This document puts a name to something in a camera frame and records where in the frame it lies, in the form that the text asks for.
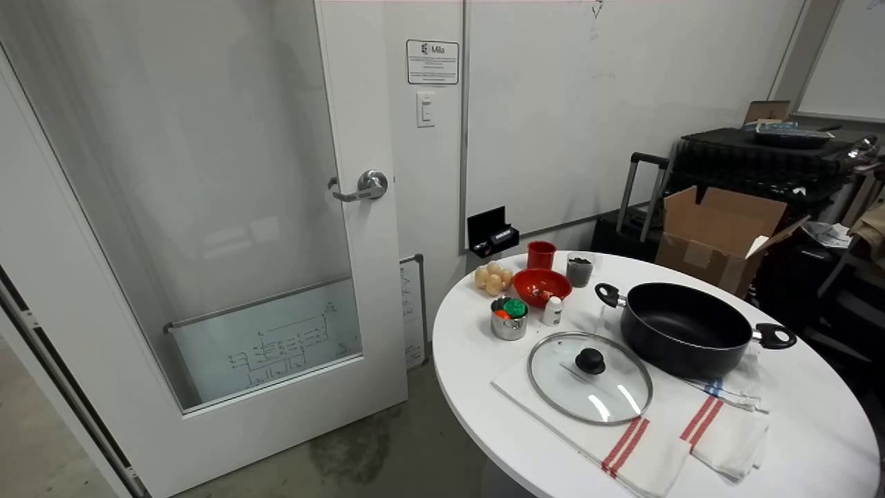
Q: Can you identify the glass lid with black knob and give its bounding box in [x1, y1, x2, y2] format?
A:
[528, 331, 652, 425]

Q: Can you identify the beige round food item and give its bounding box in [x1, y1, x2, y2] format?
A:
[475, 262, 512, 295]

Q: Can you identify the metal cup with colourful items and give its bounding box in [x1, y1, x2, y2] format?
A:
[490, 295, 528, 339]

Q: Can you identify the red cup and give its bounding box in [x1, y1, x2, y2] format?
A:
[528, 240, 557, 269]

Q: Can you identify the red bowl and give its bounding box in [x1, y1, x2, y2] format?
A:
[512, 269, 572, 308]

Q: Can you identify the small white bottle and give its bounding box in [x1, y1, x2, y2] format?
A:
[543, 295, 565, 327]

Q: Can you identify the small grey cup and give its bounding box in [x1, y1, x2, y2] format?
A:
[566, 256, 591, 288]

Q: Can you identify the white door with glass panel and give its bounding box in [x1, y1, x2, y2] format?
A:
[0, 0, 407, 498]

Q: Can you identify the open cardboard box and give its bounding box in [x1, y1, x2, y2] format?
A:
[655, 186, 806, 295]

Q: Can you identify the white towel with red stripes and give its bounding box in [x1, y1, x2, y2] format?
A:
[494, 357, 768, 498]

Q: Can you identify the black cart with items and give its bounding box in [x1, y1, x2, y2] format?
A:
[669, 124, 860, 207]

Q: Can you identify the black wall tray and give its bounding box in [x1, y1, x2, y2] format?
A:
[468, 207, 519, 256]

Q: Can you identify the silver door handle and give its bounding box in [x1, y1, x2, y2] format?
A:
[326, 172, 389, 201]

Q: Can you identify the white light switch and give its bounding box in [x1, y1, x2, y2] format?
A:
[414, 92, 435, 130]

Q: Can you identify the white wall sign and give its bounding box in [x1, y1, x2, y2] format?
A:
[407, 39, 460, 85]

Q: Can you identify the black suitcase with handle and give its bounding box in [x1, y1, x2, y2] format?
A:
[591, 151, 669, 259]

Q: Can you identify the black pot with handles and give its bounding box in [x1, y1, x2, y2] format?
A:
[595, 283, 797, 378]

